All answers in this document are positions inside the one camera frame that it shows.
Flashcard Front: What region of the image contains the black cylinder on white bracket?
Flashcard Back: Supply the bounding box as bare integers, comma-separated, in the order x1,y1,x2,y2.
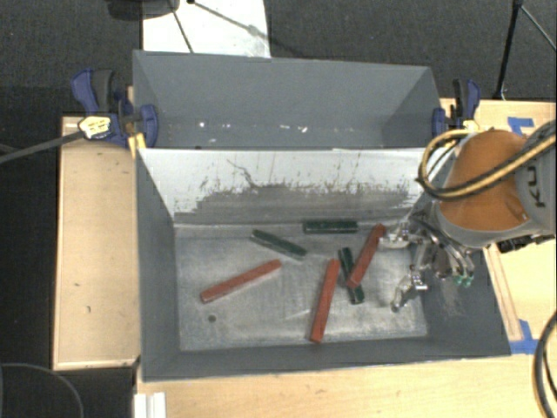
497,234,539,254

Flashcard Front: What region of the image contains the pale wood board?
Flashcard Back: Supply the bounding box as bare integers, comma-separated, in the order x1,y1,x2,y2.
51,115,141,372

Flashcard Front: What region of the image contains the red-brown flat block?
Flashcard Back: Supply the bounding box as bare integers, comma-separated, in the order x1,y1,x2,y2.
345,223,388,289
199,259,284,305
309,258,342,345

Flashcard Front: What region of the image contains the dark green flat block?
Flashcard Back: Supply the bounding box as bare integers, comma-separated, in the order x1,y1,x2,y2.
251,228,308,262
302,219,359,236
338,246,366,306

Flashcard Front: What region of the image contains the grey metal bin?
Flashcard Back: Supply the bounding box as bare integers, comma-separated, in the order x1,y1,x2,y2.
131,49,513,382

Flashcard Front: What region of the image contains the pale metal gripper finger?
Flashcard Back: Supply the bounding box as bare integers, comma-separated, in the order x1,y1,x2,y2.
390,274,429,314
377,226,413,251

